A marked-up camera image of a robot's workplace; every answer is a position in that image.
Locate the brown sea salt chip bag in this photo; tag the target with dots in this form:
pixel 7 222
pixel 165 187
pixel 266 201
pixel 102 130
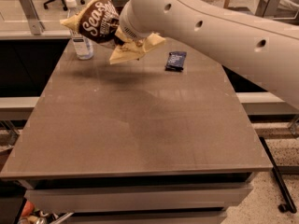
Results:
pixel 98 22

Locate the metal railing post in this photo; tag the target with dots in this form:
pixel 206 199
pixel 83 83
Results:
pixel 267 9
pixel 35 24

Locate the grey drawer front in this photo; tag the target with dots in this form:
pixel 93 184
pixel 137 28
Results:
pixel 142 198

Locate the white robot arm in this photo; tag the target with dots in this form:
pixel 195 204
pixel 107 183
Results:
pixel 263 51

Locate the black floor stand leg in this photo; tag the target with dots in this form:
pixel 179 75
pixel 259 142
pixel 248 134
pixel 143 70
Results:
pixel 288 205

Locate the right metal railing post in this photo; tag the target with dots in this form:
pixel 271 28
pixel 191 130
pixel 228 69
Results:
pixel 267 9

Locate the dark blue snack bar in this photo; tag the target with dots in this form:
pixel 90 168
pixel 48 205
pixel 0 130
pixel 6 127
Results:
pixel 176 60

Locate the clear plastic water bottle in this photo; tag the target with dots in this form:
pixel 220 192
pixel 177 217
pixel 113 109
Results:
pixel 82 45

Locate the left metal railing post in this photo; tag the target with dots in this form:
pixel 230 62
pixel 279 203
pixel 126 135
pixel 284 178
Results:
pixel 35 24

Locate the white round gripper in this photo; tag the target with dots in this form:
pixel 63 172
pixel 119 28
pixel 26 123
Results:
pixel 130 26

